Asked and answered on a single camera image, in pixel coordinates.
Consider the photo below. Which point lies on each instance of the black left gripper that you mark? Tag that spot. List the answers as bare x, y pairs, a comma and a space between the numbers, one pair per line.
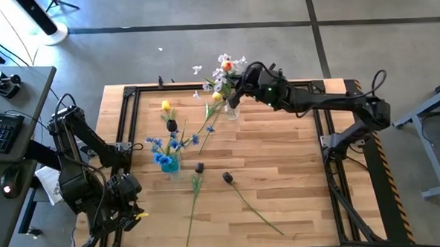
128, 205

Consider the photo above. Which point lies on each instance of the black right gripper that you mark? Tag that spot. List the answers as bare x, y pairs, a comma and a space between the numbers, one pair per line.
269, 93

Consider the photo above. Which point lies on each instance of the yellow artificial tulip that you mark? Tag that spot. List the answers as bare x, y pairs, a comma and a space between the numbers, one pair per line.
165, 105
216, 96

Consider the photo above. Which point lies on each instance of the orange artificial tulip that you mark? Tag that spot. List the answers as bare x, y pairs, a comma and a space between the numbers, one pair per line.
226, 66

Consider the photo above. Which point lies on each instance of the blue artificial flower spray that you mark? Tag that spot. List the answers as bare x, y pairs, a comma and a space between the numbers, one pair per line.
164, 159

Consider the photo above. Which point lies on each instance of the black artificial tulip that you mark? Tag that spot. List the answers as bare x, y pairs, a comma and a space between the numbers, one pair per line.
227, 177
171, 125
199, 167

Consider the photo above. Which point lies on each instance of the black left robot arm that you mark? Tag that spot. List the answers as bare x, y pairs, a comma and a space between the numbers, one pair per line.
94, 144

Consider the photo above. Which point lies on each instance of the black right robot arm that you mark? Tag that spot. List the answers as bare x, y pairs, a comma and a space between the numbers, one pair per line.
334, 100

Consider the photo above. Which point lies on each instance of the clear glass vase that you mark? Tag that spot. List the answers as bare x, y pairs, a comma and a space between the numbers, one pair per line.
233, 113

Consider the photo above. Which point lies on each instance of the blue glass vase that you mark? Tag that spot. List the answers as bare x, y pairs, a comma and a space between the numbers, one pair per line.
171, 167

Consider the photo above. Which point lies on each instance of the yellow tag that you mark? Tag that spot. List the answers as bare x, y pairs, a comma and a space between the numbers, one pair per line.
142, 215

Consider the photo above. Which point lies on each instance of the white artificial flower spray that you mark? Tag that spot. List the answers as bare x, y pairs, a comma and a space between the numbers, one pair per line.
218, 73

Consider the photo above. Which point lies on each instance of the black table clamp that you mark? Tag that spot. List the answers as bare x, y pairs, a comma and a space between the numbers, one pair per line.
161, 82

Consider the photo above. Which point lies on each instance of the white paper booklet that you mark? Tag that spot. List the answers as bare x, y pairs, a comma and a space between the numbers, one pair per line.
48, 183

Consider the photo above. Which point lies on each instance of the black desk foot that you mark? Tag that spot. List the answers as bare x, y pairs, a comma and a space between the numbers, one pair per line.
34, 232

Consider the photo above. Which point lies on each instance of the black desk leg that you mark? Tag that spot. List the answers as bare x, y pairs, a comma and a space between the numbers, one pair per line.
27, 214

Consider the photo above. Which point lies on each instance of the black desk crossbar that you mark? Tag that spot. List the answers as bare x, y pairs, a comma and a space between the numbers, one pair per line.
39, 153

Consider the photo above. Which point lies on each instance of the black computer mouse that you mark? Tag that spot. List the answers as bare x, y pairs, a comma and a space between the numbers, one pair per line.
10, 183

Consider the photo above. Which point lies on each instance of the black yellow hazard-striped mat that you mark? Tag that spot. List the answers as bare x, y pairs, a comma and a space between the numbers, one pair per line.
388, 190

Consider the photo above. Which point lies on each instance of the black tripod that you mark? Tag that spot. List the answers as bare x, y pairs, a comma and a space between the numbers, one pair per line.
55, 1

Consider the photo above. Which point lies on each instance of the black pillar with white base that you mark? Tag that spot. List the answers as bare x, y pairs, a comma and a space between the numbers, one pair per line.
36, 12

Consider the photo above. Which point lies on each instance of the black aluminium table frame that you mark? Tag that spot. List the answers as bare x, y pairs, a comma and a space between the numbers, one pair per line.
188, 87

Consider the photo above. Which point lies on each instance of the black desk clamp mount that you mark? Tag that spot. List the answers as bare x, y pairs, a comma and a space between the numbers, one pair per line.
2, 86

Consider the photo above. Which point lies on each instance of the grey metal table frame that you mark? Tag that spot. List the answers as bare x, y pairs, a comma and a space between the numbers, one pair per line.
437, 166

